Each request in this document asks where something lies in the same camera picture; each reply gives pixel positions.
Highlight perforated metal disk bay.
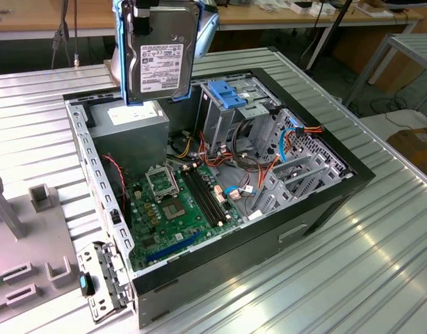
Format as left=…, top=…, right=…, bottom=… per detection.
left=248, top=107, right=354, bottom=221

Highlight red and black fan wire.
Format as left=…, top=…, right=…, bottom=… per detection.
left=102, top=154, right=129, bottom=214

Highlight blue plastic drive latch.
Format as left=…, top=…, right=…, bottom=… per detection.
left=207, top=80, right=247, bottom=109

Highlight cardboard boxes under table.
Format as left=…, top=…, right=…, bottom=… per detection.
left=333, top=26, right=427, bottom=92

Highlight wooden desk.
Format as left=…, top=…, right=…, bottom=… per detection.
left=0, top=0, right=426, bottom=41

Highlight green motherboard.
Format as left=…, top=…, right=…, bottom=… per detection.
left=124, top=163, right=249, bottom=272

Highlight metal socket cover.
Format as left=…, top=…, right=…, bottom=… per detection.
left=145, top=166, right=181, bottom=201

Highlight blue data wire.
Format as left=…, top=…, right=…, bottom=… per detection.
left=277, top=125, right=302, bottom=164

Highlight metal optical drive cage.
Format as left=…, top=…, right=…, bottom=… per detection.
left=195, top=78, right=282, bottom=156

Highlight grey power supply unit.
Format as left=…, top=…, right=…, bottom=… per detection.
left=88, top=100, right=171, bottom=179

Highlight brown cardboard box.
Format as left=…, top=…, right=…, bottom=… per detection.
left=386, top=127, right=427, bottom=179

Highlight grey parts rack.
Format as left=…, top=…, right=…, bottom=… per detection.
left=0, top=173, right=79, bottom=311

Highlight metal expansion bracket latch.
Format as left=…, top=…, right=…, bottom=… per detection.
left=76, top=241, right=136, bottom=325

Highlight blue and black clip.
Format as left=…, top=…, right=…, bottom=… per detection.
left=79, top=273, right=95, bottom=297

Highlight white boxes on desk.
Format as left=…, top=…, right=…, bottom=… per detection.
left=291, top=1, right=335, bottom=17

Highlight yellow and black wire bundle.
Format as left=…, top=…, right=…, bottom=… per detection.
left=167, top=130, right=198, bottom=160

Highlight blue expansion slot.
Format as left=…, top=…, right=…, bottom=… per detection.
left=145, top=231, right=202, bottom=264

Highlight hard disk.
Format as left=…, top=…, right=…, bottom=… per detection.
left=115, top=0, right=201, bottom=106

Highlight metal slat side table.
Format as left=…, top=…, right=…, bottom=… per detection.
left=345, top=33, right=427, bottom=107

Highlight black open PC case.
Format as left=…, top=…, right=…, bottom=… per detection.
left=62, top=67, right=376, bottom=330

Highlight black cable bundle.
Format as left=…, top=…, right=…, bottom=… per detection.
left=232, top=121, right=270, bottom=168

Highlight orange power wire with plug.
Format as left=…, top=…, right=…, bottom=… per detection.
left=257, top=125, right=326, bottom=191

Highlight CPU socket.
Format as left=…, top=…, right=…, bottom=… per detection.
left=160, top=197, right=186, bottom=222

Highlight short blue board wire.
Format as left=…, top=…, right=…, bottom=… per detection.
left=223, top=186, right=243, bottom=201

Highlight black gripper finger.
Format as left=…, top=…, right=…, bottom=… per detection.
left=131, top=0, right=159, bottom=36

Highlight black RAM slot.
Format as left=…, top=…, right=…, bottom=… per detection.
left=181, top=166, right=222, bottom=227
left=191, top=165, right=232, bottom=222

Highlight orange and red wire bundle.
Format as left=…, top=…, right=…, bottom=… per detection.
left=198, top=130, right=236, bottom=170

